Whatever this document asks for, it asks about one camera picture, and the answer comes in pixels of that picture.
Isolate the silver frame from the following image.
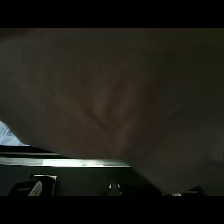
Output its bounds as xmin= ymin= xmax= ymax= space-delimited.
xmin=0 ymin=151 xmax=134 ymax=197

